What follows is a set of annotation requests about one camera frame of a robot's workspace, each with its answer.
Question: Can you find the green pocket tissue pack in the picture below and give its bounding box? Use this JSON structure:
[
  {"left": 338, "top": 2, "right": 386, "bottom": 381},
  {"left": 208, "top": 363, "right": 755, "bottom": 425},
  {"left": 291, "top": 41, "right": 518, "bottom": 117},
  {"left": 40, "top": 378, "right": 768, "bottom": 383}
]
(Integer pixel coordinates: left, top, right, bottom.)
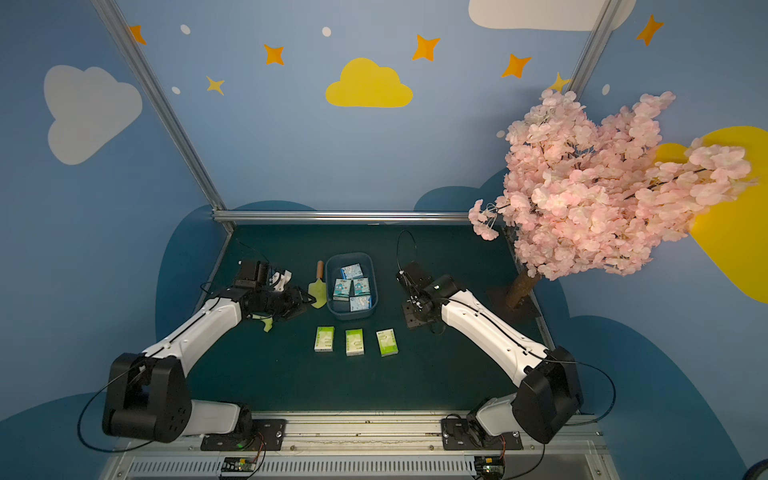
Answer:
[
  {"left": 376, "top": 329, "right": 399, "bottom": 357},
  {"left": 345, "top": 329, "right": 365, "bottom": 357},
  {"left": 314, "top": 326, "right": 335, "bottom": 353}
]

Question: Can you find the blue plastic storage box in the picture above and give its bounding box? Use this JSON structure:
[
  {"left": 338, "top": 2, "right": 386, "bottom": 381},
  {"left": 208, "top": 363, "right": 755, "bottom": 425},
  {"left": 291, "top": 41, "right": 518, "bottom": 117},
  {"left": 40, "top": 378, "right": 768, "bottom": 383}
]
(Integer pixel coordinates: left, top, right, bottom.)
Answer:
[{"left": 325, "top": 252, "right": 378, "bottom": 321}]

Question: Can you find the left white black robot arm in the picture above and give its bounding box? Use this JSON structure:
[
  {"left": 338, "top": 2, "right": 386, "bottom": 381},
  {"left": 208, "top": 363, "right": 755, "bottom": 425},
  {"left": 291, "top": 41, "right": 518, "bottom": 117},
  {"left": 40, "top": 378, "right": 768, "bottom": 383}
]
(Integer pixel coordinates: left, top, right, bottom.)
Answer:
[{"left": 102, "top": 260, "right": 316, "bottom": 443}]

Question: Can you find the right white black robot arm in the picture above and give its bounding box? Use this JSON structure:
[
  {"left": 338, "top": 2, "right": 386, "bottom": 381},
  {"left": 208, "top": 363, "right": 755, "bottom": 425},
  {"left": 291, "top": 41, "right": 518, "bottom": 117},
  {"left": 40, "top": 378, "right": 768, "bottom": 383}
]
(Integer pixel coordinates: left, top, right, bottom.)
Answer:
[{"left": 397, "top": 262, "right": 584, "bottom": 444}]

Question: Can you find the blue pocket tissue pack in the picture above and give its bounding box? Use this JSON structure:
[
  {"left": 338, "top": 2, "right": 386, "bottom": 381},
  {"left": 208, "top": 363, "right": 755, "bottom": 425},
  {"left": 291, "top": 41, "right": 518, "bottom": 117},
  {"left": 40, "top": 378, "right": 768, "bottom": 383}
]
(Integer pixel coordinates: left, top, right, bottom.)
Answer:
[
  {"left": 332, "top": 278, "right": 352, "bottom": 301},
  {"left": 349, "top": 295, "right": 373, "bottom": 312},
  {"left": 340, "top": 263, "right": 365, "bottom": 280},
  {"left": 352, "top": 277, "right": 371, "bottom": 296}
]

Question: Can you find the left green circuit board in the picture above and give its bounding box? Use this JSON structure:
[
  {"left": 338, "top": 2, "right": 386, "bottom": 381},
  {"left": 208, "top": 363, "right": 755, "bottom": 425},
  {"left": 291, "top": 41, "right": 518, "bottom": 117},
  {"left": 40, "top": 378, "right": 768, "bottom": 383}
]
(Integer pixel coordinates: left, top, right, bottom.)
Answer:
[{"left": 220, "top": 457, "right": 258, "bottom": 475}]

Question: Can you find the green circuit board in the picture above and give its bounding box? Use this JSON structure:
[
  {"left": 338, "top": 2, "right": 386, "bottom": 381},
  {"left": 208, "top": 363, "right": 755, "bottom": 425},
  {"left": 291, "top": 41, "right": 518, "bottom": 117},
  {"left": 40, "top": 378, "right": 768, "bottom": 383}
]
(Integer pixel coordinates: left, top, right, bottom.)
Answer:
[
  {"left": 473, "top": 456, "right": 505, "bottom": 480},
  {"left": 220, "top": 457, "right": 258, "bottom": 475}
]

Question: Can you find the right green circuit board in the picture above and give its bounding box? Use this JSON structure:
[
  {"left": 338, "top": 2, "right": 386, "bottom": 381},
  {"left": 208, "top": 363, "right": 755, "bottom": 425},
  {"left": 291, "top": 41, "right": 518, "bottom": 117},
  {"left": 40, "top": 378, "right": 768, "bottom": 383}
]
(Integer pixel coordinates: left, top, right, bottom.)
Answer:
[{"left": 473, "top": 456, "right": 505, "bottom": 480}]

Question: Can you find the pink blossom artificial tree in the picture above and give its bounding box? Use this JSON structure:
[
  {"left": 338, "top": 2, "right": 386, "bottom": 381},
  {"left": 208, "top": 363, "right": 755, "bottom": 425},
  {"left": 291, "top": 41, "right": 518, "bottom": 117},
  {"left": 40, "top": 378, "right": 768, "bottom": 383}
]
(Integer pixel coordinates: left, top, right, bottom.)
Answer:
[{"left": 468, "top": 89, "right": 767, "bottom": 309}]

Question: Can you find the green rake wooden handle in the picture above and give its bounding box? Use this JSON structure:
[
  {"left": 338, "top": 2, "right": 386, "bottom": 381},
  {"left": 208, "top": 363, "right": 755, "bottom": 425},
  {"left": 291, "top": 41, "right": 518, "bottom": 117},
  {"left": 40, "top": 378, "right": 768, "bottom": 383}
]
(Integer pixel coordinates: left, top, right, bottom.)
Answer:
[{"left": 251, "top": 315, "right": 273, "bottom": 333}]

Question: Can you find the green trowel wooden handle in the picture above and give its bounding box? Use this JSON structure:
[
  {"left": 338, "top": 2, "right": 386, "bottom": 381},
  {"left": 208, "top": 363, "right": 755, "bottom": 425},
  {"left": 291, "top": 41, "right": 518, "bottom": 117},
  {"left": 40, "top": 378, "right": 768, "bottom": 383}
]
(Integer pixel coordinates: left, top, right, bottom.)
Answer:
[{"left": 308, "top": 260, "right": 327, "bottom": 309}]

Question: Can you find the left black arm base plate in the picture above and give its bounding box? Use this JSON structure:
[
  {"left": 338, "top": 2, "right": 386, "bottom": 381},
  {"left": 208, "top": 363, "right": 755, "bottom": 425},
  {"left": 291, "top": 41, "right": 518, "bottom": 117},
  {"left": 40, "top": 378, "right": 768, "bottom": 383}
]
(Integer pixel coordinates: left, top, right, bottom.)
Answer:
[{"left": 200, "top": 418, "right": 287, "bottom": 452}]

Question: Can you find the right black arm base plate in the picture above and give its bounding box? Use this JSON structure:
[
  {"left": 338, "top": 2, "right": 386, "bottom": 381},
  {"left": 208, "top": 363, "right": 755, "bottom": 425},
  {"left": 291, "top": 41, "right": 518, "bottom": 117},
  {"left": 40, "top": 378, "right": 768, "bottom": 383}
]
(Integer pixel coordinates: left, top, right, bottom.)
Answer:
[{"left": 440, "top": 414, "right": 523, "bottom": 451}]

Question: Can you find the aluminium front rail frame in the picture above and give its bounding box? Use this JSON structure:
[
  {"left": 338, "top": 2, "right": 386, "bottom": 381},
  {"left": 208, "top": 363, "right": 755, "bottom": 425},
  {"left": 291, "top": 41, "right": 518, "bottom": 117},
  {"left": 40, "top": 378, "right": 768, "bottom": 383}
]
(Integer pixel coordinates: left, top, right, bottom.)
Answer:
[{"left": 100, "top": 411, "right": 619, "bottom": 479}]

